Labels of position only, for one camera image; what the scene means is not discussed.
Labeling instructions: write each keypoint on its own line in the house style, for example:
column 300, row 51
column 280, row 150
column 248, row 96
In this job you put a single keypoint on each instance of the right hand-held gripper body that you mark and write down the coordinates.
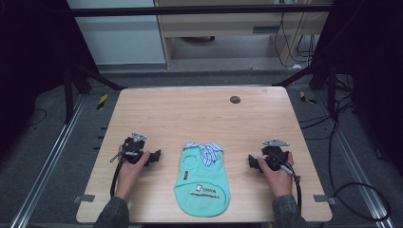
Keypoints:
column 275, row 155

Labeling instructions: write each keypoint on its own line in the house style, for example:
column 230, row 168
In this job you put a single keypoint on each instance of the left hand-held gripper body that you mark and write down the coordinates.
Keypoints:
column 134, row 148

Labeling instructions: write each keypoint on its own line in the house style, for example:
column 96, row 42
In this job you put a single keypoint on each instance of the person's right hand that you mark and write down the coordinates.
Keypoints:
column 278, row 182

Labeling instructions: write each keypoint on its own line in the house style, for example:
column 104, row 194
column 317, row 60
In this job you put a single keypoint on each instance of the person's left hand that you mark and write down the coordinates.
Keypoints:
column 128, row 175

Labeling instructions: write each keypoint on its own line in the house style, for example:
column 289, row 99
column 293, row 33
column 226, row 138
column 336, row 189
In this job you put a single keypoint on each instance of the yellow black striped tape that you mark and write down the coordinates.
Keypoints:
column 102, row 101
column 306, row 98

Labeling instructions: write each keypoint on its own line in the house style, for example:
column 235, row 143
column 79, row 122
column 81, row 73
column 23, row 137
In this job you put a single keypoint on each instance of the teal pet shirt striped collar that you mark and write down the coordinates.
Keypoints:
column 202, row 186

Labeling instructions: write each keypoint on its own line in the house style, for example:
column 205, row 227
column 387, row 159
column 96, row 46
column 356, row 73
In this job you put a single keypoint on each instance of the grey round table grommet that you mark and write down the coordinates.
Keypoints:
column 235, row 99

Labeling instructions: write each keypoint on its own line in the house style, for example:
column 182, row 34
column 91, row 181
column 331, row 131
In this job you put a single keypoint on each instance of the black metal stand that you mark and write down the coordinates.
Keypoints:
column 331, row 88
column 68, row 91

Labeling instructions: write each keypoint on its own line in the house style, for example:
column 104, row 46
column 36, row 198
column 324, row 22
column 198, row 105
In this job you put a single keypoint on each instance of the white cabinet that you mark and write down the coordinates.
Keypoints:
column 120, row 38

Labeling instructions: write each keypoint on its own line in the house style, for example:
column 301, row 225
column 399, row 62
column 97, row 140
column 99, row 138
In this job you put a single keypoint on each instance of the light wooden desk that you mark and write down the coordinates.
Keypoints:
column 221, row 25

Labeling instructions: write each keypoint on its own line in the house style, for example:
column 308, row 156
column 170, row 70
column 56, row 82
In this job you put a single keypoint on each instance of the grey metal table bracket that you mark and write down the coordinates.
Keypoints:
column 324, row 199
column 84, row 198

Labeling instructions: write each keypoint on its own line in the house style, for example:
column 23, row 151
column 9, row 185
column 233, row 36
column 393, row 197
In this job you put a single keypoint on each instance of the aluminium floor rail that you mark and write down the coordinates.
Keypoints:
column 47, row 164
column 355, row 158

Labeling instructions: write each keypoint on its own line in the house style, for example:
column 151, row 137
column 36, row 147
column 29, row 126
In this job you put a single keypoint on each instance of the black horizontal frame bar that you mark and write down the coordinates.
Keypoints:
column 190, row 10

